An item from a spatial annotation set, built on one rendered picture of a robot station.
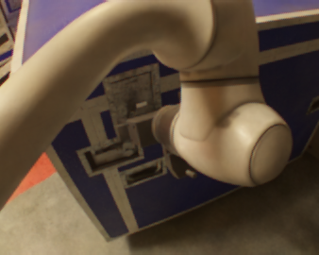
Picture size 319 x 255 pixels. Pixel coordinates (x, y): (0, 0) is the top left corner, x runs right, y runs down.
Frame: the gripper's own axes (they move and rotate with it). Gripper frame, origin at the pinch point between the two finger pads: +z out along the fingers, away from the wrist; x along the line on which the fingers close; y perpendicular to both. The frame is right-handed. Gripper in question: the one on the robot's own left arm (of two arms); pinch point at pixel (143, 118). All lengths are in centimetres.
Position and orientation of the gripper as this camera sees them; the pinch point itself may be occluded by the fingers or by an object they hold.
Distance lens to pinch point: 60.2
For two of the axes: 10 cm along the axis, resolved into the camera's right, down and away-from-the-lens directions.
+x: -8.9, 2.8, -3.7
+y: -2.0, -9.5, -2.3
